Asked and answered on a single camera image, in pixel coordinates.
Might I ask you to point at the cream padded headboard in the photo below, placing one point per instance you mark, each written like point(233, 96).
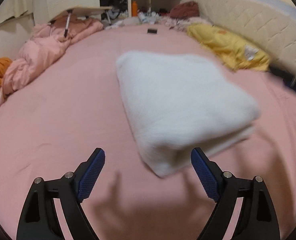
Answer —
point(271, 24)

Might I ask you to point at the pink crumpled quilt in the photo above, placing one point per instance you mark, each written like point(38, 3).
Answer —
point(47, 44)

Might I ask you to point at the small black box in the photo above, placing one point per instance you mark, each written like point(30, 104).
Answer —
point(152, 31)

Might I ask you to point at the yellow garment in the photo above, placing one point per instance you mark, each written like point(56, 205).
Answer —
point(234, 51)

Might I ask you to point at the dark red garment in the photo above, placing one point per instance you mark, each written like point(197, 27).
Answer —
point(185, 10)

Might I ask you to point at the orange bottle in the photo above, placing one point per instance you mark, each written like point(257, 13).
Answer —
point(134, 9)

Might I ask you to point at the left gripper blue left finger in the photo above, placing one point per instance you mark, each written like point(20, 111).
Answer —
point(39, 218)

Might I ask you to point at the white knit cardigan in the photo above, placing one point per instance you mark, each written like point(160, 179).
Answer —
point(174, 103)

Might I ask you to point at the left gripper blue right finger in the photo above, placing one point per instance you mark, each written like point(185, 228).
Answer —
point(257, 218)

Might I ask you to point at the folding lap table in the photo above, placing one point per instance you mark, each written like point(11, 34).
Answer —
point(80, 12)

